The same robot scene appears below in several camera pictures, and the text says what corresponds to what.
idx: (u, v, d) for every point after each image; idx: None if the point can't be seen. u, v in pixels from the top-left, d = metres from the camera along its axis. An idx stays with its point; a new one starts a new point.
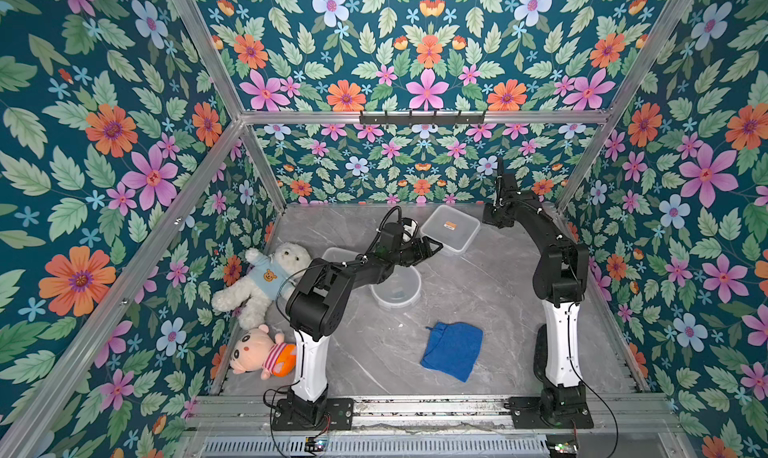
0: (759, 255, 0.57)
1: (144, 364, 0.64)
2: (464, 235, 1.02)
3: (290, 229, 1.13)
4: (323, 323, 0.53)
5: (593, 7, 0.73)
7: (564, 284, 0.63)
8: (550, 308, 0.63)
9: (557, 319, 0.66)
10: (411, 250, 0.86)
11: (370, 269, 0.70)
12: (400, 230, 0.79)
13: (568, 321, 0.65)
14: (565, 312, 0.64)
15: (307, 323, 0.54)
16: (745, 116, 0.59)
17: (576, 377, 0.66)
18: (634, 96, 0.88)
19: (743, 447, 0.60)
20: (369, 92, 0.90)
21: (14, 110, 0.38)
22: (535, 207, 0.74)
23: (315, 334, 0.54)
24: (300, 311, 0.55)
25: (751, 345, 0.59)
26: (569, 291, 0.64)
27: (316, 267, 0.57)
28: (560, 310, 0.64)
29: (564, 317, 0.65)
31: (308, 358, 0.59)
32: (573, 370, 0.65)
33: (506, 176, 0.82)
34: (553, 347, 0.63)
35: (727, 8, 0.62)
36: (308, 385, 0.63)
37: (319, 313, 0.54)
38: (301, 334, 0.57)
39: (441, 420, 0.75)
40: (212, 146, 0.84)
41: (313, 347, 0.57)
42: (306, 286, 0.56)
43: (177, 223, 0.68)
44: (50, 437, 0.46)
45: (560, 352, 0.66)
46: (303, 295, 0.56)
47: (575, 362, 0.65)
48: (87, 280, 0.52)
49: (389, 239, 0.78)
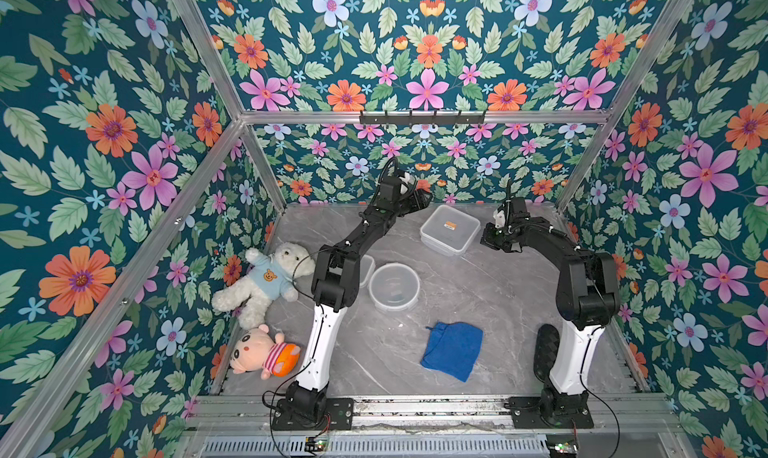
0: (759, 255, 0.57)
1: (145, 364, 0.64)
2: (465, 235, 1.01)
3: (290, 229, 1.13)
4: (345, 294, 0.64)
5: (593, 7, 0.73)
7: (592, 303, 0.55)
8: (571, 327, 0.61)
9: (576, 339, 0.60)
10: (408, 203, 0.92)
11: (373, 232, 0.75)
12: (398, 181, 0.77)
13: (588, 341, 0.58)
14: (588, 334, 0.58)
15: (330, 296, 0.65)
16: (745, 115, 0.59)
17: (581, 386, 0.64)
18: (635, 96, 0.87)
19: (743, 447, 0.60)
20: (369, 92, 0.90)
21: (14, 110, 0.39)
22: (546, 227, 0.71)
23: (337, 306, 0.64)
24: (326, 288, 0.65)
25: (751, 345, 0.59)
26: (598, 310, 0.55)
27: (324, 252, 0.64)
28: (583, 331, 0.57)
29: (586, 338, 0.58)
31: (326, 335, 0.66)
32: (580, 381, 0.63)
33: (515, 201, 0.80)
34: (564, 358, 0.65)
35: (727, 8, 0.62)
36: (319, 368, 0.66)
37: (338, 289, 0.65)
38: (322, 308, 0.66)
39: (441, 420, 0.75)
40: (212, 146, 0.84)
41: (332, 322, 0.65)
42: (322, 270, 0.65)
43: (177, 222, 0.68)
44: (50, 437, 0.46)
45: (572, 366, 0.62)
46: (323, 277, 0.65)
47: (585, 378, 0.63)
48: (87, 280, 0.52)
49: (389, 191, 0.82)
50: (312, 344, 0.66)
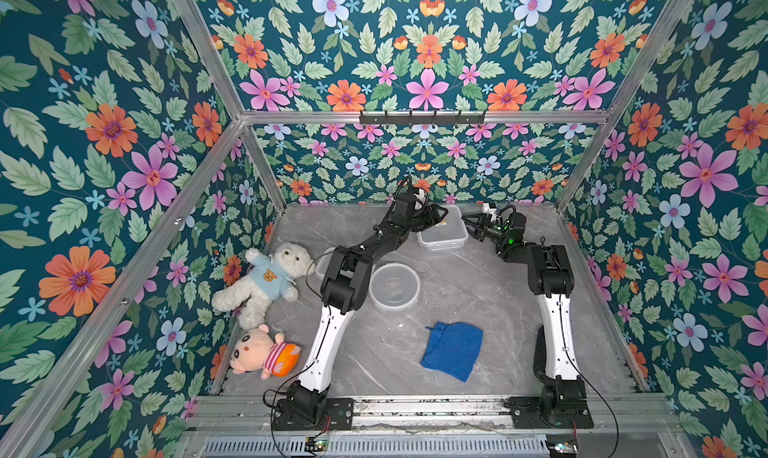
0: (759, 255, 0.57)
1: (145, 364, 0.64)
2: (457, 221, 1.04)
3: (290, 229, 1.13)
4: (353, 297, 0.65)
5: (593, 7, 0.73)
7: (553, 279, 0.73)
8: (544, 301, 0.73)
9: (550, 310, 0.73)
10: (423, 218, 0.95)
11: (386, 243, 0.78)
12: (412, 199, 0.86)
13: (560, 312, 0.71)
14: (557, 303, 0.72)
15: (338, 298, 0.66)
16: (745, 116, 0.59)
17: (573, 370, 0.68)
18: (634, 96, 0.88)
19: (743, 447, 0.60)
20: (369, 92, 0.90)
21: (14, 110, 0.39)
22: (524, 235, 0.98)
23: (344, 309, 0.65)
24: (334, 289, 0.66)
25: (751, 345, 0.59)
26: (558, 285, 0.73)
27: (338, 254, 0.66)
28: (552, 301, 0.72)
29: (557, 307, 0.71)
31: (331, 336, 0.66)
32: (569, 362, 0.68)
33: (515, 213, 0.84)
34: (549, 343, 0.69)
35: (727, 8, 0.62)
36: (320, 371, 0.66)
37: (348, 291, 0.65)
38: (330, 309, 0.66)
39: (440, 420, 0.75)
40: (212, 146, 0.84)
41: (338, 324, 0.66)
42: (334, 271, 0.66)
43: (177, 222, 0.68)
44: (50, 437, 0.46)
45: (557, 343, 0.70)
46: (333, 278, 0.66)
47: (571, 355, 0.68)
48: (87, 281, 0.52)
49: (404, 207, 0.85)
50: (316, 346, 0.67)
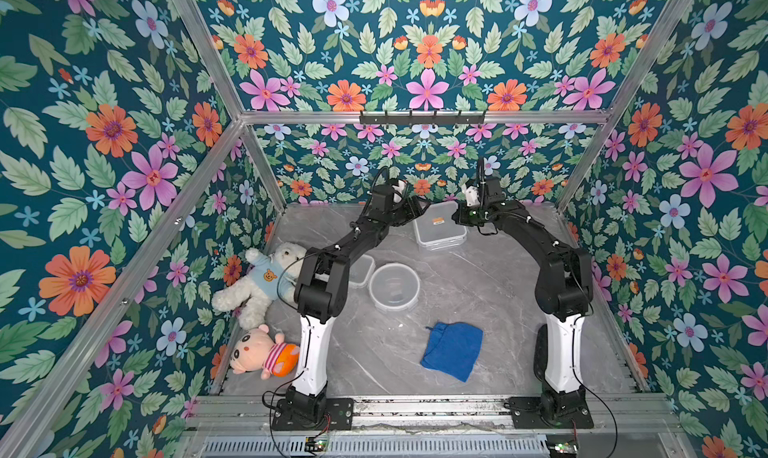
0: (759, 255, 0.57)
1: (145, 364, 0.64)
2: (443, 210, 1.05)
3: (290, 229, 1.13)
4: (331, 303, 0.58)
5: (593, 7, 0.73)
7: (571, 296, 0.58)
8: (555, 321, 0.63)
9: (562, 332, 0.62)
10: (403, 212, 0.88)
11: (364, 240, 0.71)
12: (390, 191, 0.80)
13: (572, 332, 0.61)
14: (571, 325, 0.60)
15: (316, 306, 0.59)
16: (745, 115, 0.59)
17: (577, 383, 0.65)
18: (634, 96, 0.88)
19: (743, 447, 0.60)
20: (369, 92, 0.90)
21: (14, 110, 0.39)
22: (525, 215, 0.70)
23: (324, 317, 0.59)
24: (309, 297, 0.59)
25: (751, 345, 0.59)
26: (575, 301, 0.58)
27: (311, 257, 0.60)
28: (566, 323, 0.60)
29: (570, 329, 0.60)
31: (316, 344, 0.62)
32: (575, 376, 0.64)
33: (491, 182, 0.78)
34: (554, 356, 0.67)
35: (727, 8, 0.62)
36: (312, 377, 0.64)
37: (324, 297, 0.59)
38: (308, 319, 0.61)
39: (440, 420, 0.75)
40: (212, 146, 0.84)
41: (321, 333, 0.61)
42: (308, 275, 0.59)
43: (177, 223, 0.68)
44: (50, 437, 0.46)
45: (563, 361, 0.64)
46: (307, 284, 0.59)
47: (577, 371, 0.64)
48: (87, 280, 0.52)
49: (382, 201, 0.79)
50: (303, 354, 0.63)
